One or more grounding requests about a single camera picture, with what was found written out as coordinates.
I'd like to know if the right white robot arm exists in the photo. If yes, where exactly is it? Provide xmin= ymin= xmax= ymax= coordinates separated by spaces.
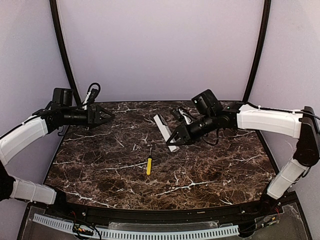
xmin=166 ymin=89 xmax=320 ymax=200

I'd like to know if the right black frame post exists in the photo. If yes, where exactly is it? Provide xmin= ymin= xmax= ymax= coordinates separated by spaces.
xmin=242 ymin=0 xmax=272 ymax=102

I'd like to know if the white slotted cable duct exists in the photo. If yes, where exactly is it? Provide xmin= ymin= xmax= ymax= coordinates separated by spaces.
xmin=32 ymin=213 xmax=240 ymax=240

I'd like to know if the left black frame post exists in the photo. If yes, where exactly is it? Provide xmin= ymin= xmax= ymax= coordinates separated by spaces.
xmin=49 ymin=0 xmax=81 ymax=105

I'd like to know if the yellow handled screwdriver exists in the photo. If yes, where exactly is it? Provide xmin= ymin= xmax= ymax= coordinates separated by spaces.
xmin=146 ymin=147 xmax=153 ymax=176

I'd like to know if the black front table rail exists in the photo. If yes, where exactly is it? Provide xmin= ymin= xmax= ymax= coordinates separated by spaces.
xmin=58 ymin=201 xmax=262 ymax=225

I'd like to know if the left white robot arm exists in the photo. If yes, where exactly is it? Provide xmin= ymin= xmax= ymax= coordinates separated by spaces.
xmin=0 ymin=85 xmax=115 ymax=205

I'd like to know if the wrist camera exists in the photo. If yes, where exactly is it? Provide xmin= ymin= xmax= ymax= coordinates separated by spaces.
xmin=170 ymin=107 xmax=197 ymax=125
xmin=82 ymin=82 xmax=101 ymax=110

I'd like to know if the black frame post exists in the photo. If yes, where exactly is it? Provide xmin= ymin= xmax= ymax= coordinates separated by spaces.
xmin=242 ymin=0 xmax=272 ymax=102
xmin=49 ymin=0 xmax=81 ymax=105

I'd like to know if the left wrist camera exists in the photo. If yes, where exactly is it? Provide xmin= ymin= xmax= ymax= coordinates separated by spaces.
xmin=82 ymin=82 xmax=101 ymax=110

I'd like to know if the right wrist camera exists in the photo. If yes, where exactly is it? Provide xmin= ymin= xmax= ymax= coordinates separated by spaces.
xmin=170 ymin=107 xmax=197 ymax=125

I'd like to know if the white remote control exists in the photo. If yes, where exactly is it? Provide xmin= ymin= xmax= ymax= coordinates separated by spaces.
xmin=153 ymin=114 xmax=180 ymax=153

